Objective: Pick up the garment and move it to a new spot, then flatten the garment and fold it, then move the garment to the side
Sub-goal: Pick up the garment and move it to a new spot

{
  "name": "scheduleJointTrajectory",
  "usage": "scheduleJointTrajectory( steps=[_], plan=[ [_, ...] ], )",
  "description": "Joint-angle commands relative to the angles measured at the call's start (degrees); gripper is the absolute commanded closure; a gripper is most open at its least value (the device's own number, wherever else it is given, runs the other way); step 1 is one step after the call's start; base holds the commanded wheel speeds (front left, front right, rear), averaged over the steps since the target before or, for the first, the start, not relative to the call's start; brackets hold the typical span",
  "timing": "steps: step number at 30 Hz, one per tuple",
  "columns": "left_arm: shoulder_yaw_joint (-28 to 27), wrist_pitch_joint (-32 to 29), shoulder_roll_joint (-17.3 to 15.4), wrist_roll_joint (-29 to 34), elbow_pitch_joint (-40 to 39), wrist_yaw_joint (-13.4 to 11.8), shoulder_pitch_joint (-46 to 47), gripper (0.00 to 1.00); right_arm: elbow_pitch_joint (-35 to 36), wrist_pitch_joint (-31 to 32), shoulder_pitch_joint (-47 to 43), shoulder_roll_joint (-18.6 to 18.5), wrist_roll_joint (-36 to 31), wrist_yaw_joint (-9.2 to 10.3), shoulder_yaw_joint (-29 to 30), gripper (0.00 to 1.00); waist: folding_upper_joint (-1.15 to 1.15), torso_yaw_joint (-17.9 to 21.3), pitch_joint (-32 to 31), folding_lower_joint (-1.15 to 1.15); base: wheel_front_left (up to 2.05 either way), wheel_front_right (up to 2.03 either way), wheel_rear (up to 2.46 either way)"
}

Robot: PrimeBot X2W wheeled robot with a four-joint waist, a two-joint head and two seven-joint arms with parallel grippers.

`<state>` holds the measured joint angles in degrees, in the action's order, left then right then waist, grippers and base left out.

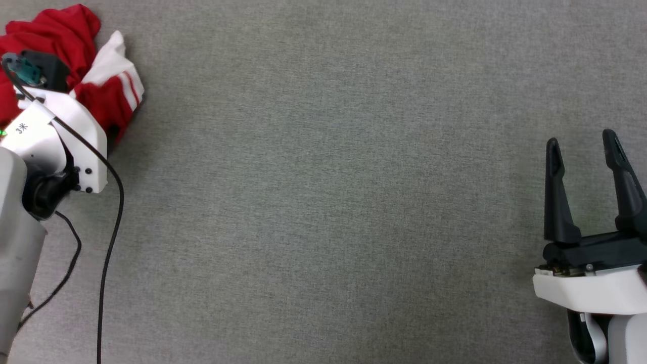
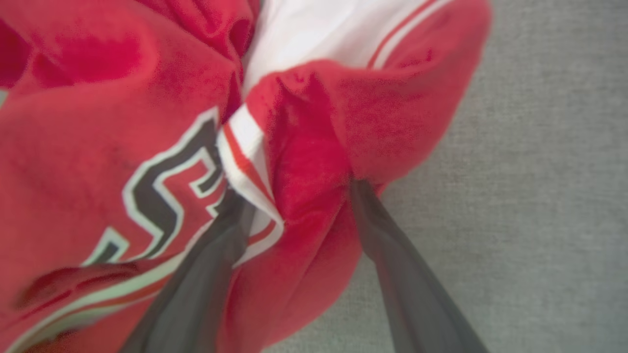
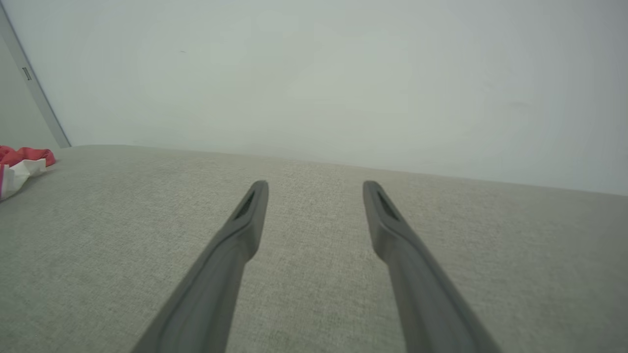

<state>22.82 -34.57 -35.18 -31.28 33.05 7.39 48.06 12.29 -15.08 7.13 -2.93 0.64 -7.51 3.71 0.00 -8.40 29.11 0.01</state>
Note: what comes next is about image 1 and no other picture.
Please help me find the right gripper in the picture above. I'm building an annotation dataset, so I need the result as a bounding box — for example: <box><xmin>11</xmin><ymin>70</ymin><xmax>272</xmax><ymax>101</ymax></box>
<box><xmin>533</xmin><ymin>129</ymin><xmax>647</xmax><ymax>316</ymax></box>

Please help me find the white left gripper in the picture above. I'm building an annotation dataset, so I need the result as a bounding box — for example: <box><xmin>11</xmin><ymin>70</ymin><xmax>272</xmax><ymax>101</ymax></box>
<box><xmin>0</xmin><ymin>50</ymin><xmax>108</xmax><ymax>196</ymax></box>

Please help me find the red and white garment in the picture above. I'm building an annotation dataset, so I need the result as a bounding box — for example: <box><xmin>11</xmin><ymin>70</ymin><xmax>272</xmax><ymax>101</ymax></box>
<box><xmin>0</xmin><ymin>4</ymin><xmax>146</xmax><ymax>147</ymax></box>

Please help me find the long black cable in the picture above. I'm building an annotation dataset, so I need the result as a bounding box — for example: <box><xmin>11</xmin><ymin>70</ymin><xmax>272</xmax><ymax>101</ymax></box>
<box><xmin>2</xmin><ymin>57</ymin><xmax>125</xmax><ymax>364</ymax></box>

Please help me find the short looped black cable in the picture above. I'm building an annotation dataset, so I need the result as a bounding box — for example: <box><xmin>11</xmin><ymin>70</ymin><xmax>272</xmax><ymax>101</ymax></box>
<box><xmin>18</xmin><ymin>210</ymin><xmax>83</xmax><ymax>332</ymax></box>

